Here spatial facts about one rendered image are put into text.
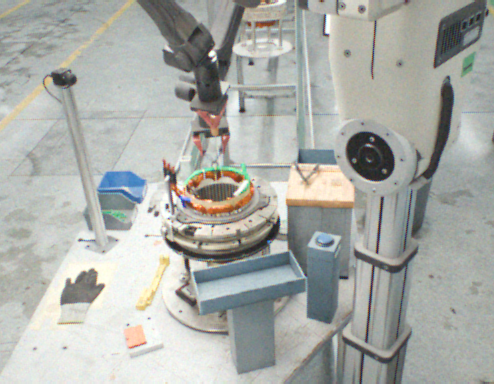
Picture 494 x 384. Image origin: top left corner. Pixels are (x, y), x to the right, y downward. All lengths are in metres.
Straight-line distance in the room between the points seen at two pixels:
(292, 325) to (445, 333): 1.27
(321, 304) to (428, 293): 1.42
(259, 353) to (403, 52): 0.85
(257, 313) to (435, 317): 1.57
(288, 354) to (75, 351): 0.57
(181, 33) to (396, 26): 0.46
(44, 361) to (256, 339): 0.58
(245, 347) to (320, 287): 0.26
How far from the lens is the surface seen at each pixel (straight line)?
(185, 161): 1.52
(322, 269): 1.44
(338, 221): 1.58
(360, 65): 0.89
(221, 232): 1.37
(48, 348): 1.63
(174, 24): 1.13
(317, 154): 1.81
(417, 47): 0.85
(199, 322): 1.56
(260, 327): 1.35
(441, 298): 2.88
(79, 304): 1.71
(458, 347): 2.67
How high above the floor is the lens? 1.90
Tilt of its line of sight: 32 degrees down
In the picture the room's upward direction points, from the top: 3 degrees counter-clockwise
